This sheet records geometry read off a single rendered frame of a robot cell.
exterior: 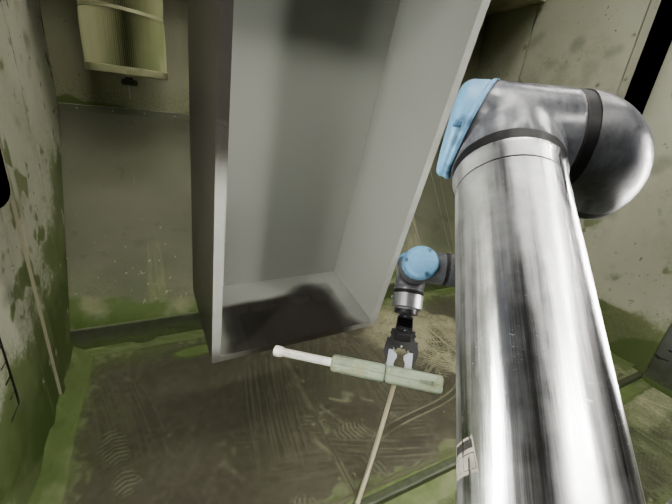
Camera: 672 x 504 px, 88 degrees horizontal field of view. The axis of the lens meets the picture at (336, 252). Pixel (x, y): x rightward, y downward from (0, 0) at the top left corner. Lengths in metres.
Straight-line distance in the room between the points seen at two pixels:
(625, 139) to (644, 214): 2.00
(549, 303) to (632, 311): 2.27
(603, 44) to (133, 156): 2.65
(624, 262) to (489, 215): 2.21
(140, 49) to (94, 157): 0.60
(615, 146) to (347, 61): 0.90
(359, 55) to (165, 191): 1.27
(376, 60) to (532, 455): 1.17
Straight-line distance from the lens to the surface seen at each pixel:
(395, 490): 1.44
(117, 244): 2.01
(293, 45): 1.15
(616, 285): 2.56
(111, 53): 1.92
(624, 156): 0.49
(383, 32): 1.28
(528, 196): 0.35
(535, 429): 0.27
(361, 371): 1.02
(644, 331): 2.56
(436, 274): 0.96
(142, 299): 1.97
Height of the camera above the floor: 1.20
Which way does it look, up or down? 22 degrees down
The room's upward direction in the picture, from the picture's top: 6 degrees clockwise
